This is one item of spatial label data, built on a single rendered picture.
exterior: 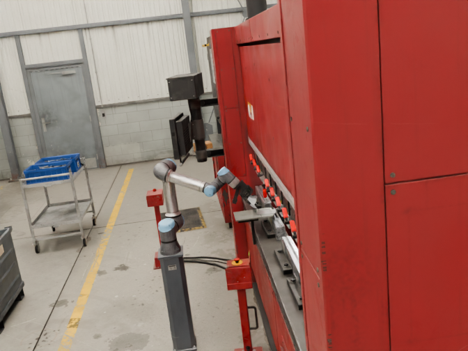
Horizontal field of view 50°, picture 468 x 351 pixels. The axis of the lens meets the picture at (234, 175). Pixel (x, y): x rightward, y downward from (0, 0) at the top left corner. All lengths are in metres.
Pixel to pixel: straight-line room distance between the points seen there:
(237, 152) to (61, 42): 6.95
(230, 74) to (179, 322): 1.99
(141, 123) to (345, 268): 9.67
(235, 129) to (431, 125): 3.29
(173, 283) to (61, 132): 7.48
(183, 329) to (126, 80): 7.38
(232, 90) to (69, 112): 6.85
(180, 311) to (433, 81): 3.03
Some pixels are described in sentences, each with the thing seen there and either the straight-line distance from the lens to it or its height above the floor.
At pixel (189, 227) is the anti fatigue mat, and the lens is 6.34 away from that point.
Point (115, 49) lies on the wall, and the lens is 10.53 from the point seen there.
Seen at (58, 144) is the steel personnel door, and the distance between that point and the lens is 10.86.
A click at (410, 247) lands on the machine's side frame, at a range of 1.09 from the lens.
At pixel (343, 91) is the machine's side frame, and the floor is 2.04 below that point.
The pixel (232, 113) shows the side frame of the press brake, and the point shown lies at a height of 1.60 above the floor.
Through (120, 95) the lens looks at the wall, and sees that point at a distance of 10.55.
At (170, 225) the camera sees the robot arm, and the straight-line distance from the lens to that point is 3.54.
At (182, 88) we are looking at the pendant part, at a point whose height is 1.85.
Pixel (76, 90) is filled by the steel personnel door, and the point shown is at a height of 1.65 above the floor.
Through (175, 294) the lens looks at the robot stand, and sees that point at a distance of 3.71.
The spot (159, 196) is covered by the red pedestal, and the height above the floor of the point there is 0.77.
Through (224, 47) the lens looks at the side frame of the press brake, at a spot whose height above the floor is 2.14.
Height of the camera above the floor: 2.14
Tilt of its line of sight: 14 degrees down
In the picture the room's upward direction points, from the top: 6 degrees counter-clockwise
